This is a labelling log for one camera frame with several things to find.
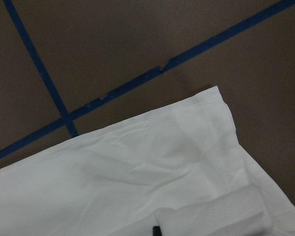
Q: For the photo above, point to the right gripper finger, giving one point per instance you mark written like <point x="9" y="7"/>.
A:
<point x="156" y="231"/>

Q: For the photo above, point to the white long-sleeve printed shirt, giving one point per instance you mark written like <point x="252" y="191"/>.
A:
<point x="179" y="167"/>

